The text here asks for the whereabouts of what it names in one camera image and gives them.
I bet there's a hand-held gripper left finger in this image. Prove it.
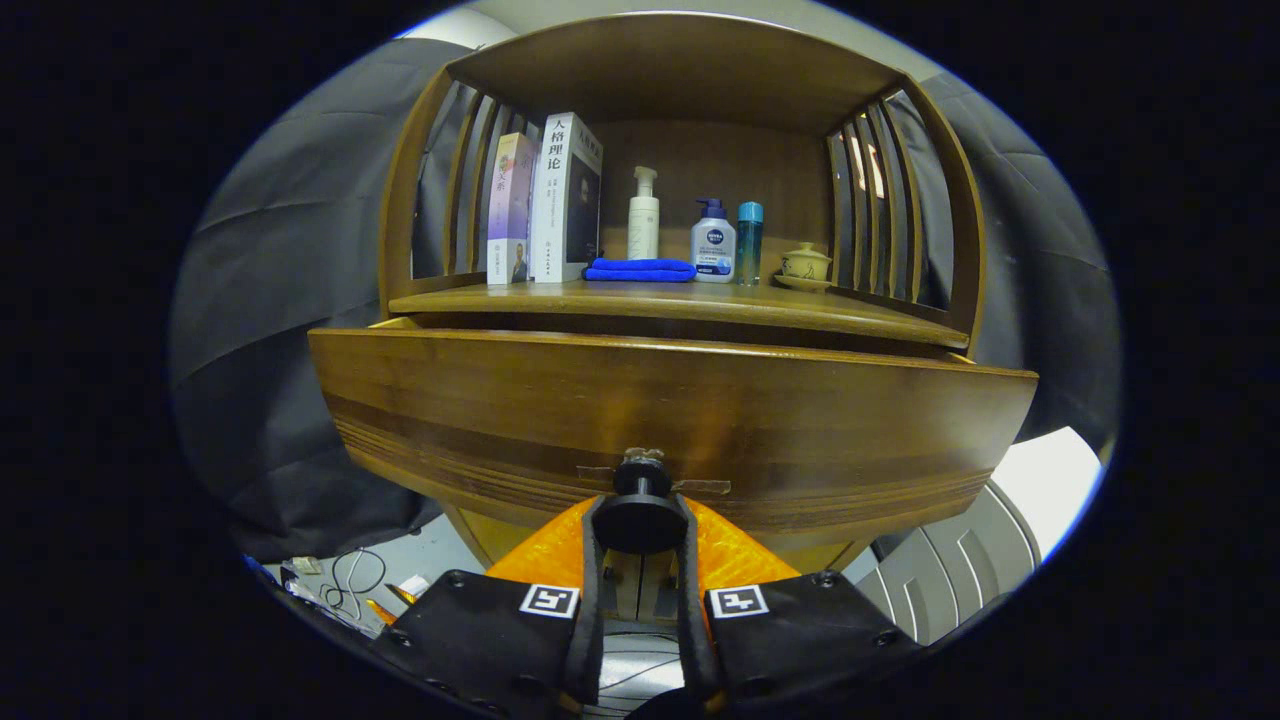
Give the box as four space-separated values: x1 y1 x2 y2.
370 495 608 719

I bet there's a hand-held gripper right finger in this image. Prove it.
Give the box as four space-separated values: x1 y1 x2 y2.
672 495 926 716

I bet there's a brown wooden drawer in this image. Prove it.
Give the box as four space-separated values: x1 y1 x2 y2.
307 316 1041 556

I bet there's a wooden countertop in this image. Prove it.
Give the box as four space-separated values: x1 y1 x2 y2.
388 278 971 351

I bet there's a brown wooden cabinet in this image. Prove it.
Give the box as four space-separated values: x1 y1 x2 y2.
378 10 989 623

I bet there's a blue folded towel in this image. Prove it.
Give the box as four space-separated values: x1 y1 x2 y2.
583 257 698 284

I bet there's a white bottle with blue cap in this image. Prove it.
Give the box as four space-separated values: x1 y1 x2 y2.
690 197 738 284

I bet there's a beige lidded tea cup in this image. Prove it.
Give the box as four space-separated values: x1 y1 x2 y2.
773 241 833 293

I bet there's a teal slim bottle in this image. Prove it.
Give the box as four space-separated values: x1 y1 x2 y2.
737 201 764 288

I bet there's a white pump bottle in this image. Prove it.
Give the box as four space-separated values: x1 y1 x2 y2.
627 165 661 261

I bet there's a white flat panel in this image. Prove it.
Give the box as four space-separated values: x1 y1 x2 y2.
990 427 1106 531

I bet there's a white thick book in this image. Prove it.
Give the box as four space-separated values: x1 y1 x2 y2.
528 111 604 284

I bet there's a purple book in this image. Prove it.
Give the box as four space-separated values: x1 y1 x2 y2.
486 132 541 287

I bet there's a black backdrop cloth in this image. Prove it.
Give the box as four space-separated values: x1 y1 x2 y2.
168 35 1121 566

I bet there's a black cable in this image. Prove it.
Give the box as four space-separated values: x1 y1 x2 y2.
322 547 389 621

